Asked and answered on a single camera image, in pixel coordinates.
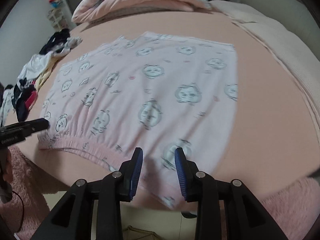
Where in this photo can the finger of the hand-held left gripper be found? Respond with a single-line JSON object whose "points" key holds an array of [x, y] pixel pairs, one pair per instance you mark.
{"points": [[37, 125]]}

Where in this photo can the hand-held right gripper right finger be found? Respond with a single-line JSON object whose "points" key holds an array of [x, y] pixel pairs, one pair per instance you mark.
{"points": [[180, 175]]}

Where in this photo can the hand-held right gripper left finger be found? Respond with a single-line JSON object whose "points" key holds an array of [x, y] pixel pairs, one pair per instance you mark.
{"points": [[136, 175]]}

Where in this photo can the pink printed pants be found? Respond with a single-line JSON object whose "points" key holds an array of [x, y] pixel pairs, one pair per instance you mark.
{"points": [[150, 92]]}

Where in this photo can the person's left hand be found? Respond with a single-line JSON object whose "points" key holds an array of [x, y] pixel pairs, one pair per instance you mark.
{"points": [[8, 167]]}

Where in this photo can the bright pink garment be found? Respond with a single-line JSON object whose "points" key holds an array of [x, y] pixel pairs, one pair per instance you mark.
{"points": [[31, 101]]}

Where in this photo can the dark navy shorts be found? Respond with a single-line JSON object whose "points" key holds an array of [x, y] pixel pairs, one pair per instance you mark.
{"points": [[21, 100]]}

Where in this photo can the black white printed plush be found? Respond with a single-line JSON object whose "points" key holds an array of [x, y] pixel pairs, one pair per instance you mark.
{"points": [[5, 105]]}

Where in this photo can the person's pink fuzzy clothing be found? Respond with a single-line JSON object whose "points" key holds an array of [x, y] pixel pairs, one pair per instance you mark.
{"points": [[32, 175]]}

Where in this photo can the cream garment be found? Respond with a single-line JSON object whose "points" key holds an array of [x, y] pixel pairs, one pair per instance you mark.
{"points": [[46, 75]]}

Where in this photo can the navy garment white stripes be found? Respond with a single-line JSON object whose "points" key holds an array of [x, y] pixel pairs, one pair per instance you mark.
{"points": [[55, 42]]}

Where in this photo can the grey white patterned cloth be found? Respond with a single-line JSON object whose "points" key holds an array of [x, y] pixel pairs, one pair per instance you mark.
{"points": [[74, 42]]}

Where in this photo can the pink sheet bed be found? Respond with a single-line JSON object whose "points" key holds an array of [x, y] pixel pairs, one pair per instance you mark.
{"points": [[262, 105]]}

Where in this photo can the white shelf rack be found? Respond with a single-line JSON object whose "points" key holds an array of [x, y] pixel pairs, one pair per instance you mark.
{"points": [[58, 18]]}

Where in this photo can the red blue plush toy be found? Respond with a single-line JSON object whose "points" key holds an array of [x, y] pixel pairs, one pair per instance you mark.
{"points": [[55, 1]]}

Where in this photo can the folded pink duvet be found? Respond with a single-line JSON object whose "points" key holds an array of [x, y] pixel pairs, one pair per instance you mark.
{"points": [[140, 2]]}

